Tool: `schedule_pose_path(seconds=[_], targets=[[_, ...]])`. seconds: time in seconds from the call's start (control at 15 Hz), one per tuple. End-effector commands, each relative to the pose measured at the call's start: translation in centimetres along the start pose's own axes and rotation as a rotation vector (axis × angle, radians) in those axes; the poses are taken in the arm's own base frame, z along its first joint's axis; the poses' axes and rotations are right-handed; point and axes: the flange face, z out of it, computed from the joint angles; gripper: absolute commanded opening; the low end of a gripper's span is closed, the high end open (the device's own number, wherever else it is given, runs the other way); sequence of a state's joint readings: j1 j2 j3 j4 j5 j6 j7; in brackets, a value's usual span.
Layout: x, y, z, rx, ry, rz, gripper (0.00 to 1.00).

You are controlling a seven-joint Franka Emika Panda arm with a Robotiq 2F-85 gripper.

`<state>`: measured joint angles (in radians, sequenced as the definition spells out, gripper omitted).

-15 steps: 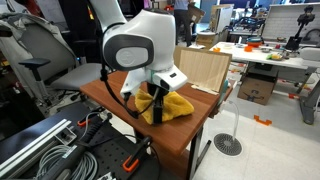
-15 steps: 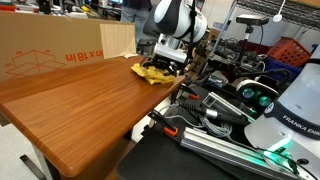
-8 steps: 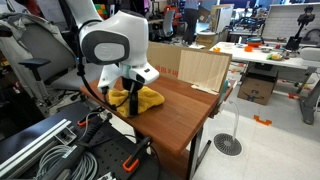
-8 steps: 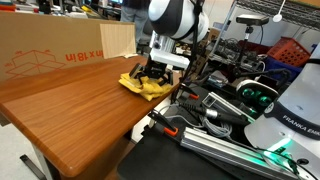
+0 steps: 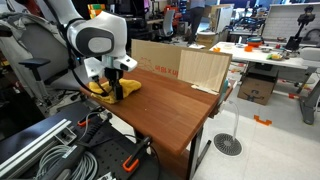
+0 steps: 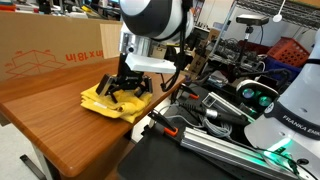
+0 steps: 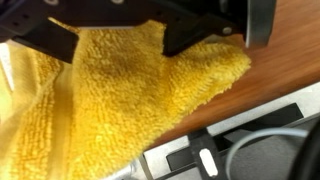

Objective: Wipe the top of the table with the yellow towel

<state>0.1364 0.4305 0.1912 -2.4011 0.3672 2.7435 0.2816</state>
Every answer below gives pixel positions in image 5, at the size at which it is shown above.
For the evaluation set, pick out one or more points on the black mounting board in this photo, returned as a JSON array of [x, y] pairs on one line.
[[116, 150]]

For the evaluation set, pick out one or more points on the colourful cube toy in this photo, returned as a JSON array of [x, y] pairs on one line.
[[96, 10]]

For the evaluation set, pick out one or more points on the black metal table leg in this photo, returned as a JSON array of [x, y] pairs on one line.
[[195, 150]]

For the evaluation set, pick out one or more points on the person in dark trousers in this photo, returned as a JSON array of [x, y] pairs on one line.
[[196, 20]]

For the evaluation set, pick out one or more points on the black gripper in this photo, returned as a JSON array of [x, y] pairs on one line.
[[112, 75]]

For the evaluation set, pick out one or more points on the stacked cardboard boxes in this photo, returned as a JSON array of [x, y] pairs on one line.
[[215, 23]]

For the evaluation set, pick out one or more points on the silver aluminium rail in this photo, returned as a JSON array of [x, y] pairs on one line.
[[30, 146]]

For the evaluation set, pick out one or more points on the white work table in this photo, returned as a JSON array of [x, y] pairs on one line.
[[260, 55]]

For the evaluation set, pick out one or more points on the large brown cardboard box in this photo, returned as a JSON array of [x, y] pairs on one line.
[[153, 56]]

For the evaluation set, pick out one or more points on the round black floor disc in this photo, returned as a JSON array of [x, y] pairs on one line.
[[227, 144]]

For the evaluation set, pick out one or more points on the grey office chair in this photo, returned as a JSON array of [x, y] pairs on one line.
[[167, 21]]

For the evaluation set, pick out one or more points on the grey chair with black armrest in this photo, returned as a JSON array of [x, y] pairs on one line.
[[36, 43]]

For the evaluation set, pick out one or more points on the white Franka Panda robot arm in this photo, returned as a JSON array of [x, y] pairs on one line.
[[110, 30]]

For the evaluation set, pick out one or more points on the light wood panel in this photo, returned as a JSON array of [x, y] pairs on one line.
[[205, 70]]

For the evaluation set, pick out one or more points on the small printed cardboard box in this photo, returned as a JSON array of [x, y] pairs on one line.
[[257, 88]]

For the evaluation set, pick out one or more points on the yellow towel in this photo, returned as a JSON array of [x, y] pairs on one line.
[[130, 86]]

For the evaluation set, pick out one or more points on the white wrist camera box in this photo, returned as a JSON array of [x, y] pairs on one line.
[[126, 63]]

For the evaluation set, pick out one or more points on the white pegboard panel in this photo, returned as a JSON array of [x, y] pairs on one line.
[[281, 23]]

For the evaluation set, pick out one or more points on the orange floor bracket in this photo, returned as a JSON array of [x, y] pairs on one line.
[[262, 120]]

